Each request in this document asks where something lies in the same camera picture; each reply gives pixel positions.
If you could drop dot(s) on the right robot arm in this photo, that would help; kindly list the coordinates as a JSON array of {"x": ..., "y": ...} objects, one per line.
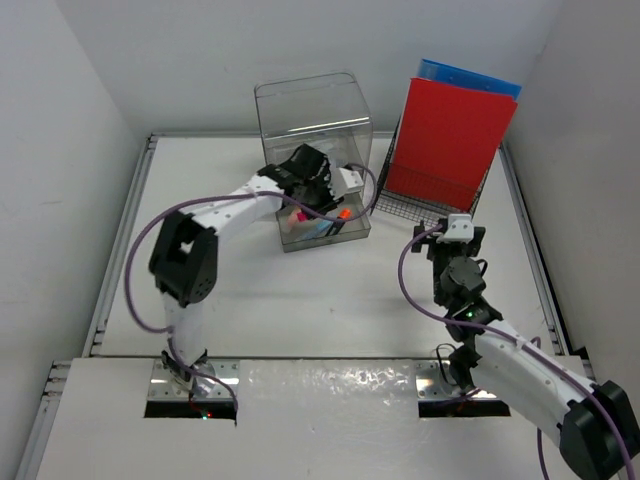
[{"x": 592, "y": 424}]

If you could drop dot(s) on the black wire mesh rack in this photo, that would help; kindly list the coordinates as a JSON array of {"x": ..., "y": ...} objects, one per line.
[{"x": 409, "y": 194}]

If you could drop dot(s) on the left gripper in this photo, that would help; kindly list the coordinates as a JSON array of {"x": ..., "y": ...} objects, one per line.
[{"x": 324, "y": 180}]

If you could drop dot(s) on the blue folder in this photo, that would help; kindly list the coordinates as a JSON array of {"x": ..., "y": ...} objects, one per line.
[{"x": 462, "y": 78}]

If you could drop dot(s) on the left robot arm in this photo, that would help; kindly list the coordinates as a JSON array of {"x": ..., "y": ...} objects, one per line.
[{"x": 184, "y": 261}]

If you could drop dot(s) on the white front cover panel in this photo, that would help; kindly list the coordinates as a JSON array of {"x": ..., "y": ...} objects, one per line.
[{"x": 351, "y": 419}]

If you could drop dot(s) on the clear plastic drawer organizer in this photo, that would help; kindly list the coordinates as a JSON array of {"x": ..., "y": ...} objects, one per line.
[{"x": 328, "y": 112}]

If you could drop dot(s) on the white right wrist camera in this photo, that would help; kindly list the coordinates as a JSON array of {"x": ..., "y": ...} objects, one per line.
[{"x": 456, "y": 228}]

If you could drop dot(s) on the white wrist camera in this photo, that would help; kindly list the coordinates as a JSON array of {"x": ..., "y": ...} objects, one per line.
[
  {"x": 456, "y": 228},
  {"x": 345, "y": 182}
]

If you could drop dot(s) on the orange black highlighter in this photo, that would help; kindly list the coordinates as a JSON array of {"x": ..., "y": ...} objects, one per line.
[{"x": 339, "y": 222}]

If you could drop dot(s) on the blue cap clear marker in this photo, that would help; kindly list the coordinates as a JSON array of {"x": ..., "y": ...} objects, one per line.
[{"x": 319, "y": 230}]

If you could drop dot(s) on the orange cap clear marker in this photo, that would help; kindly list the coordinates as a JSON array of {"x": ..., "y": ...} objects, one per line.
[{"x": 291, "y": 221}]

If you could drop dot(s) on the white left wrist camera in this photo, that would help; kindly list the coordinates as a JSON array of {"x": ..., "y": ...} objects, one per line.
[{"x": 345, "y": 182}]

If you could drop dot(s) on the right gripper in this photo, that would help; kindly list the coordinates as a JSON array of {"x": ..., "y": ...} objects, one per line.
[{"x": 429, "y": 238}]

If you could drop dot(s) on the red folder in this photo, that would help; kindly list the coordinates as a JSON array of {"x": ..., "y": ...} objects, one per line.
[{"x": 450, "y": 132}]

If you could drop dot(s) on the aluminium table frame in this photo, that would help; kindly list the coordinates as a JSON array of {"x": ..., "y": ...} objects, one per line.
[{"x": 337, "y": 303}]

